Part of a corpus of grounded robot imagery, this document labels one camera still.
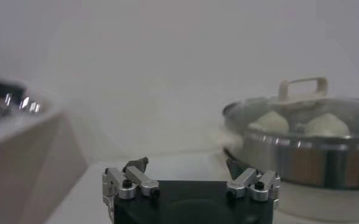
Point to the round glass pot lid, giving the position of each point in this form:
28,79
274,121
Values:
322,88

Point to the steel steamer pot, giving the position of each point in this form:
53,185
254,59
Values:
319,204

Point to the white side table with mouse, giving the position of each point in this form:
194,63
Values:
30,170

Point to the white steamed baozi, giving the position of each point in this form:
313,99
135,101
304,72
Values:
272,122
327,125

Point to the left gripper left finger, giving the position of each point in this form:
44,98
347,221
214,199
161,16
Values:
130,182

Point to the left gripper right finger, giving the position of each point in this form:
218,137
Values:
252,184

